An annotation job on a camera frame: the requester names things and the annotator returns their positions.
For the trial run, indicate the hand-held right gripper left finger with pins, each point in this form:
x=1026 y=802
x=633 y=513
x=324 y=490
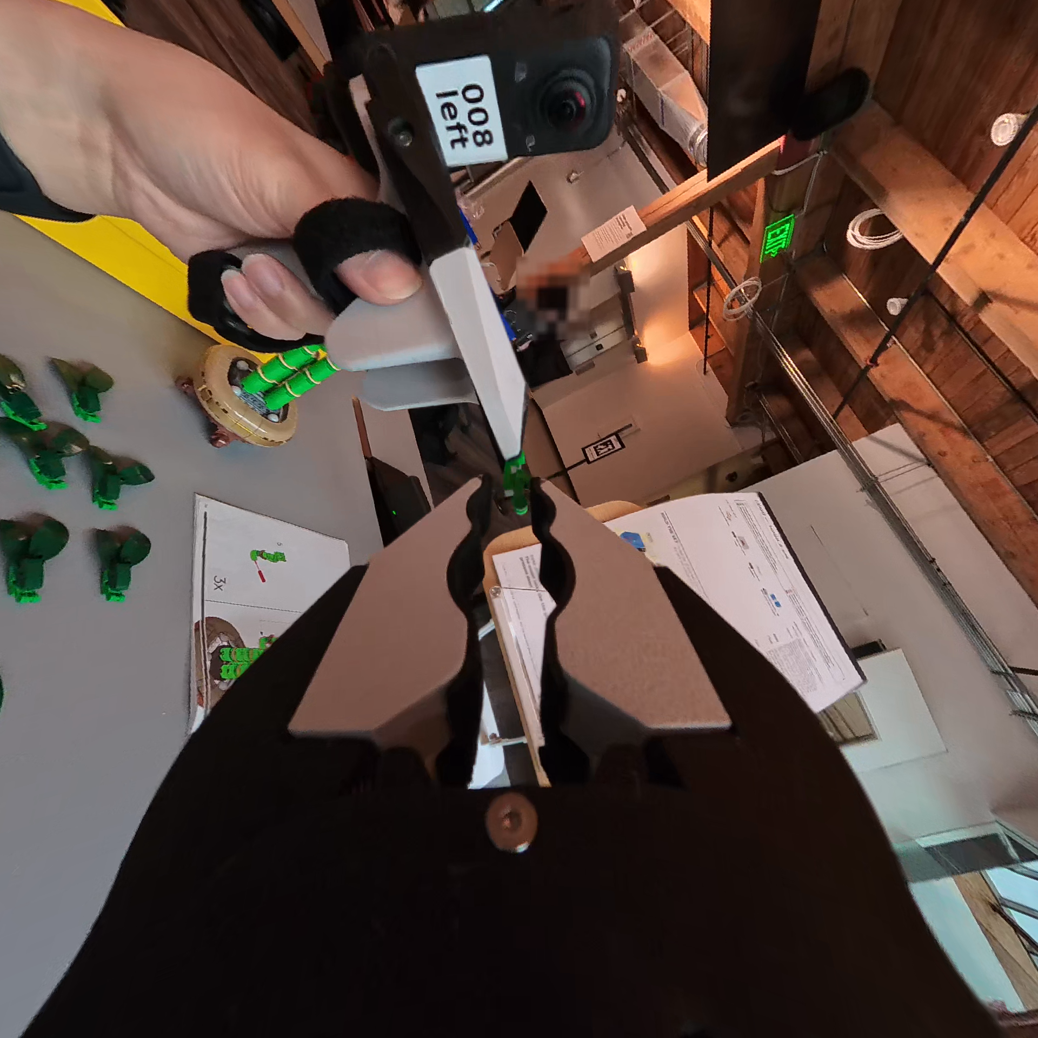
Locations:
x=381 y=649

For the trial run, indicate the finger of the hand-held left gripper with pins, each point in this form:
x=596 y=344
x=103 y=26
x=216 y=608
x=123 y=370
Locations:
x=413 y=388
x=478 y=340

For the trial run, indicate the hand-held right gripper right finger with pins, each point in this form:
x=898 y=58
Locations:
x=641 y=649

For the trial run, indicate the bright green lego plate piece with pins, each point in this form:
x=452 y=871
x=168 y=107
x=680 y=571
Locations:
x=513 y=474

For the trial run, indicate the green leafy lego sprig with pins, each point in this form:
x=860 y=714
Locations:
x=32 y=559

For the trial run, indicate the person's left hand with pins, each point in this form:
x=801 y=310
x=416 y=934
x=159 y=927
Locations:
x=162 y=138

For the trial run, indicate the black box with green lights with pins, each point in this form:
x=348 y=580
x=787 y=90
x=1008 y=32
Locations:
x=397 y=495

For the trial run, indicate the printed instruction sheet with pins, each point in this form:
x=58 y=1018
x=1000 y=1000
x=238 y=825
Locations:
x=730 y=568

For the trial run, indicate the open instruction booklet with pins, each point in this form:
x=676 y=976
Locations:
x=276 y=535

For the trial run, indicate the wooden book stand white base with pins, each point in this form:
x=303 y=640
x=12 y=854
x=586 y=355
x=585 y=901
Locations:
x=507 y=545

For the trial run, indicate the distant marker sign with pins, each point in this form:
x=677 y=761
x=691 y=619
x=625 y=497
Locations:
x=606 y=448

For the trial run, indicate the white paper notice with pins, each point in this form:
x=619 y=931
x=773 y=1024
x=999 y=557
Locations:
x=614 y=233

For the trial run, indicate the green exit sign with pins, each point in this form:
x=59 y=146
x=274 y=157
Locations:
x=778 y=238

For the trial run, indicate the cluster of green leaf sprigs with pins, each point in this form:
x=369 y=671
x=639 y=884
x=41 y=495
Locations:
x=109 y=478

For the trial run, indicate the yellow plastic bin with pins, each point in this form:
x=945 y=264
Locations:
x=122 y=251

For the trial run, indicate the black hanging panel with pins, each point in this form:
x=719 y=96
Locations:
x=762 y=81

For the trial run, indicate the black wristband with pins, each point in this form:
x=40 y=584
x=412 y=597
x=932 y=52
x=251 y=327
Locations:
x=24 y=191

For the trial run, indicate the metal air duct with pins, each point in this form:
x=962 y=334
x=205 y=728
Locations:
x=665 y=81

